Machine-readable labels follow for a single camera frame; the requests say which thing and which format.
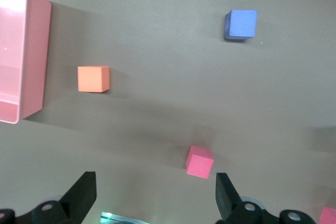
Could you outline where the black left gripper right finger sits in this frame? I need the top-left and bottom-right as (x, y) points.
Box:
(215, 173), (314, 224)

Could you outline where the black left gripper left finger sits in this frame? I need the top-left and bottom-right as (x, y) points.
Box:
(0, 170), (97, 224)

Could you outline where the red foam block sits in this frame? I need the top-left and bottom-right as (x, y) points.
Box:
(185, 145), (215, 177)
(319, 207), (336, 224)

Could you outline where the orange foam block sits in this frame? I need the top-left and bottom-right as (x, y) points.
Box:
(77, 66), (110, 93)

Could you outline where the pink plastic bin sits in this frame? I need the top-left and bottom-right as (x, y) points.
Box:
(0, 0), (53, 125)

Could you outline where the brown table cover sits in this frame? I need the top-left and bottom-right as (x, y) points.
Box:
(0, 0), (336, 224)

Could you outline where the purple foam block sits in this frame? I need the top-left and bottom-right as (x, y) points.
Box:
(224, 9), (258, 41)

